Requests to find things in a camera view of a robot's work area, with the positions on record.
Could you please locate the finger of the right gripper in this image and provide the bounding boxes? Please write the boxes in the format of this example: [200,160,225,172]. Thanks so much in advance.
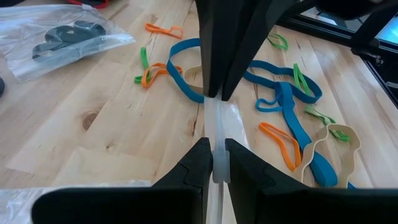
[194,0,242,98]
[221,0,299,101]

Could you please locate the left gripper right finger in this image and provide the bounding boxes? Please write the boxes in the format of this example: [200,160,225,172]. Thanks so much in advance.
[225,138,398,224]

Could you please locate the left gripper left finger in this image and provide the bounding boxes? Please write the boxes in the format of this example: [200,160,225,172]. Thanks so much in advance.
[30,137,214,224]

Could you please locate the large blue rubber band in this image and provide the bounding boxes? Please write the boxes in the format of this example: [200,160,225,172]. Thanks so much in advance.
[243,60,323,105]

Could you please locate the clear zip bag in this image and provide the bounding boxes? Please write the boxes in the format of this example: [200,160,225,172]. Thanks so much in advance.
[0,4,137,83]
[203,90,251,224]

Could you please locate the small blue rubber band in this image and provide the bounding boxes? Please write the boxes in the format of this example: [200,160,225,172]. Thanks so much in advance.
[256,96,284,113]

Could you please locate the wide blue rubber band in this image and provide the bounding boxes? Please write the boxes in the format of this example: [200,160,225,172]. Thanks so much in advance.
[273,81,339,188]

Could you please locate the wide black rubber band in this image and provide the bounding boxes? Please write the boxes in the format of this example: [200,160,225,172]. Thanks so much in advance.
[32,29,103,60]

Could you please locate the orange rubber band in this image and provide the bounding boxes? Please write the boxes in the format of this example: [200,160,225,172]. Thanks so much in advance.
[145,23,184,40]
[258,121,303,172]
[141,63,183,90]

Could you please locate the large tan rubber band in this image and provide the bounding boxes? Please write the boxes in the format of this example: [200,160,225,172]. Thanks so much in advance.
[300,123,362,190]

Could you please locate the red resistance band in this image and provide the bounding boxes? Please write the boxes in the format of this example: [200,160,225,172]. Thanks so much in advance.
[67,0,109,9]

